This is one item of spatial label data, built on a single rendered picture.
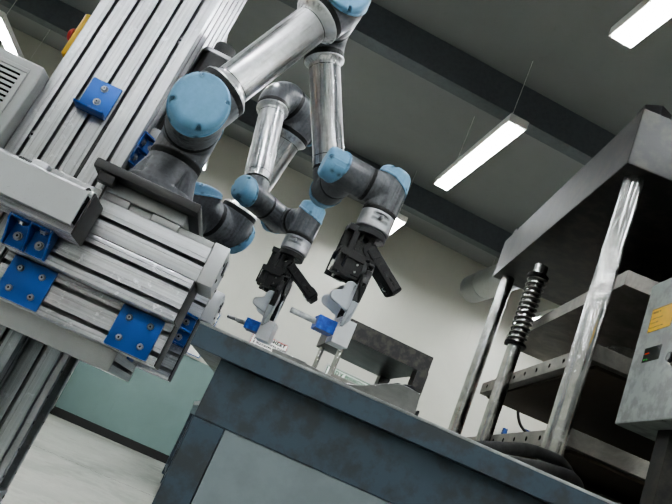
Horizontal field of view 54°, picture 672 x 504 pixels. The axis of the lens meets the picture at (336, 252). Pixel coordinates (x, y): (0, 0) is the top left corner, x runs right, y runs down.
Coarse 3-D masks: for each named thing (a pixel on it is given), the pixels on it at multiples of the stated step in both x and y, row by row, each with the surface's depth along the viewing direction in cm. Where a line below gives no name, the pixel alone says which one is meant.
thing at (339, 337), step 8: (296, 312) 131; (312, 320) 131; (320, 320) 130; (328, 320) 131; (336, 320) 133; (312, 328) 132; (320, 328) 130; (328, 328) 130; (336, 328) 130; (344, 328) 131; (352, 328) 131; (328, 336) 133; (336, 336) 130; (344, 336) 130; (328, 344) 134; (336, 344) 130; (344, 344) 130
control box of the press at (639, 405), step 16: (656, 288) 177; (656, 304) 173; (656, 320) 169; (640, 336) 175; (656, 336) 166; (640, 352) 171; (656, 352) 162; (640, 368) 167; (656, 368) 159; (640, 384) 164; (656, 384) 156; (624, 400) 168; (640, 400) 160; (656, 400) 153; (624, 416) 165; (640, 416) 157; (656, 416) 150; (640, 432) 165; (656, 432) 159; (656, 448) 154; (656, 464) 151; (656, 480) 149; (656, 496) 147
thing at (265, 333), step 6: (228, 318) 172; (234, 318) 171; (246, 324) 169; (252, 324) 169; (258, 324) 169; (264, 324) 168; (270, 324) 168; (276, 324) 169; (246, 330) 172; (252, 330) 168; (258, 330) 168; (264, 330) 168; (270, 330) 168; (276, 330) 172; (258, 336) 167; (264, 336) 167; (270, 336) 168; (264, 342) 169; (270, 342) 170
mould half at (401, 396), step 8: (280, 352) 161; (296, 360) 161; (312, 368) 160; (328, 376) 160; (376, 384) 160; (384, 384) 161; (392, 384) 161; (400, 384) 161; (368, 392) 160; (376, 392) 160; (384, 392) 160; (392, 392) 160; (400, 392) 160; (408, 392) 160; (416, 392) 161; (384, 400) 160; (392, 400) 160; (400, 400) 160; (408, 400) 160; (416, 400) 160; (408, 408) 159; (416, 408) 160
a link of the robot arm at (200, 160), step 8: (160, 136) 140; (168, 136) 136; (160, 144) 138; (168, 144) 138; (176, 144) 136; (184, 152) 138; (192, 152) 138; (200, 152) 139; (208, 152) 142; (192, 160) 139; (200, 160) 141; (200, 168) 142
